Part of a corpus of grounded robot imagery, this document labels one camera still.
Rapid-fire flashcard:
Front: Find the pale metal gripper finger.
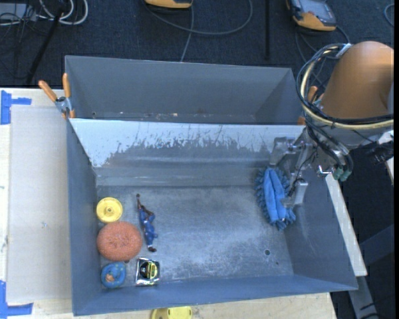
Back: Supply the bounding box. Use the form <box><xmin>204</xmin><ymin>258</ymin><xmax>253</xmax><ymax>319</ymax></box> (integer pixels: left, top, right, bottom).
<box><xmin>269</xmin><ymin>137</ymin><xmax>295</xmax><ymax>171</ymax></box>
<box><xmin>283</xmin><ymin>180</ymin><xmax>309</xmax><ymax>210</ymax></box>

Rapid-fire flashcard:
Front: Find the blue microfibre duster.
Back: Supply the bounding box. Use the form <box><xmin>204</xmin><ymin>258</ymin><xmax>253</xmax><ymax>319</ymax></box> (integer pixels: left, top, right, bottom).
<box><xmin>254</xmin><ymin>167</ymin><xmax>297</xmax><ymax>231</ymax></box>

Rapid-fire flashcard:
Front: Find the grey metal bin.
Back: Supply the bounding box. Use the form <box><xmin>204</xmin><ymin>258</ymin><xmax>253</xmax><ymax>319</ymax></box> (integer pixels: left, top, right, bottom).
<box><xmin>63</xmin><ymin>54</ymin><xmax>360</xmax><ymax>317</ymax></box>

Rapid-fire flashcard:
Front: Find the blue toy figure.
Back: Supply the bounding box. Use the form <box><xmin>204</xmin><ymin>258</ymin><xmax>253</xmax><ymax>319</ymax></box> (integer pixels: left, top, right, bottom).
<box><xmin>135</xmin><ymin>193</ymin><xmax>159</xmax><ymax>253</ymax></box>

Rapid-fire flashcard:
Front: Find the black and yellow tape measure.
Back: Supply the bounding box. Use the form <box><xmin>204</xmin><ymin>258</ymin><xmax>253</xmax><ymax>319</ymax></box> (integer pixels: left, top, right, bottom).
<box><xmin>134</xmin><ymin>257</ymin><xmax>162</xmax><ymax>286</ymax></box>

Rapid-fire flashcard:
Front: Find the yellow round disc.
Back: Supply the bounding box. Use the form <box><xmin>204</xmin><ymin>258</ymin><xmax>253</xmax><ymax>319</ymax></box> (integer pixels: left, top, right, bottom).
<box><xmin>96</xmin><ymin>197</ymin><xmax>124</xmax><ymax>224</ymax></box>

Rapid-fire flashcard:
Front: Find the orange round scouring pad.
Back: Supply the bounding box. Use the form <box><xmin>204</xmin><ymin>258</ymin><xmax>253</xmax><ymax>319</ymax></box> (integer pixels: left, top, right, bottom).
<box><xmin>96</xmin><ymin>220</ymin><xmax>144</xmax><ymax>263</ymax></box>

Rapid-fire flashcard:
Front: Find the pale wood board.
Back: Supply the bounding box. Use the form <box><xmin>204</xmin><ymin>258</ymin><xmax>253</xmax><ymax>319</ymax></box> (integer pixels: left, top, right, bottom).
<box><xmin>5</xmin><ymin>104</ymin><xmax>71</xmax><ymax>307</ymax></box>

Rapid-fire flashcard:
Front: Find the blue ring toy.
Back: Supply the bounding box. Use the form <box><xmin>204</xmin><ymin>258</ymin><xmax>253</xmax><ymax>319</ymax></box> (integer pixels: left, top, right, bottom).
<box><xmin>100</xmin><ymin>261</ymin><xmax>128</xmax><ymax>290</ymax></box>

